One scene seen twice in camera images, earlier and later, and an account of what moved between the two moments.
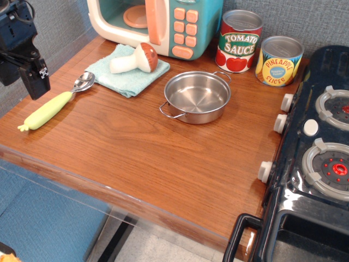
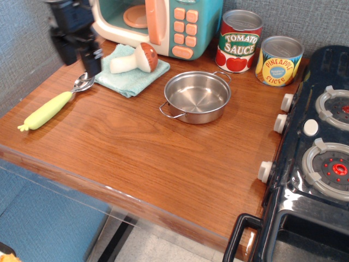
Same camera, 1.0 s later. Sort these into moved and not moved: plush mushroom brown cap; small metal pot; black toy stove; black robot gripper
Moved: black robot gripper
Not moved: black toy stove; small metal pot; plush mushroom brown cap
